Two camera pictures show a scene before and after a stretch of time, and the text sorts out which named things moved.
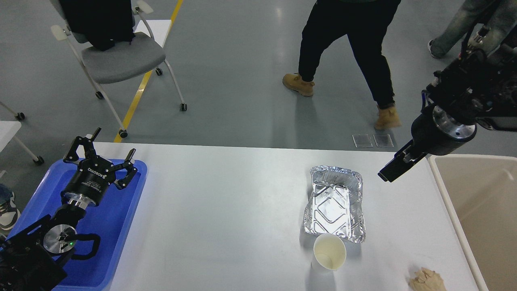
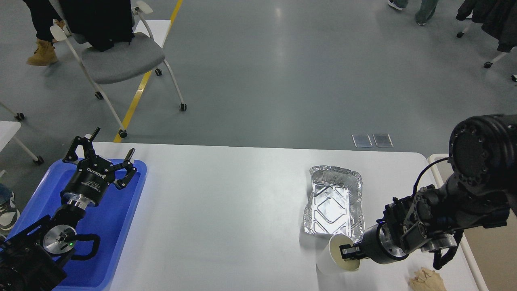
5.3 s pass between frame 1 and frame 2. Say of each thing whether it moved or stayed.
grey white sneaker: stayed
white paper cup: moved
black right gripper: moved
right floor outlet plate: stayed
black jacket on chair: stayed
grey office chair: stayed
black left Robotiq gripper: stayed
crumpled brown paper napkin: stayed
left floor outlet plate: stayed
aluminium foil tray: stayed
